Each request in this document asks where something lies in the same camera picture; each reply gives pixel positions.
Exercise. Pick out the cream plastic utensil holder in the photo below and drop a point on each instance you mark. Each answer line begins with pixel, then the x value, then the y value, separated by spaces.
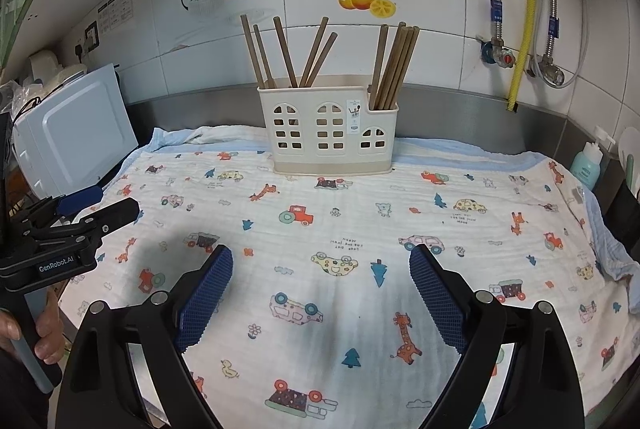
pixel 310 144

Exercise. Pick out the steel angle valve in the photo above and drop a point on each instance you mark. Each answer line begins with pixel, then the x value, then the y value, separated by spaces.
pixel 549 71

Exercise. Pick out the person's left hand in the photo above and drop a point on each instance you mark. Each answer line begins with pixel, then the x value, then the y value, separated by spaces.
pixel 50 329

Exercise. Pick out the black utensil pot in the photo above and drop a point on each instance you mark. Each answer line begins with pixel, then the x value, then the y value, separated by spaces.
pixel 625 214

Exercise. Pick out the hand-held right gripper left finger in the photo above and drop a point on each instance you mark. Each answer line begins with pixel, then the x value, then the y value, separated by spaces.
pixel 205 299

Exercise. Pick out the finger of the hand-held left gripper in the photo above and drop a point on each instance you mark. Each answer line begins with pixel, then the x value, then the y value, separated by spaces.
pixel 115 215
pixel 80 200

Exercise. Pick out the printed cartoon cloth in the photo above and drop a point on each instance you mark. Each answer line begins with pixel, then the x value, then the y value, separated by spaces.
pixel 350 219

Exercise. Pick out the teal pump bottle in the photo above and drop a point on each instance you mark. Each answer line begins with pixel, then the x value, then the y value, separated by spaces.
pixel 587 164

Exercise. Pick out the bunch of wooden chopsticks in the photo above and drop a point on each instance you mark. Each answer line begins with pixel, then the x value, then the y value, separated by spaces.
pixel 387 69

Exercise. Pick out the white kitchen appliance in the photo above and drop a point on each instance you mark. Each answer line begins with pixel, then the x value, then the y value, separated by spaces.
pixel 45 65

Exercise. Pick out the black wall socket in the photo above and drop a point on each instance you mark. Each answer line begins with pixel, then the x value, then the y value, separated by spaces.
pixel 91 35

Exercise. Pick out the white microwave oven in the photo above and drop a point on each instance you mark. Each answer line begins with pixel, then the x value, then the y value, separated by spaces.
pixel 80 129

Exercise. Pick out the wall label sticker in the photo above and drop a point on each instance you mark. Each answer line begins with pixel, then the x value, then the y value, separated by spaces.
pixel 116 9

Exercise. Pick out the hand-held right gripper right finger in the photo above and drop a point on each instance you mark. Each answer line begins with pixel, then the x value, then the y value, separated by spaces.
pixel 440 299

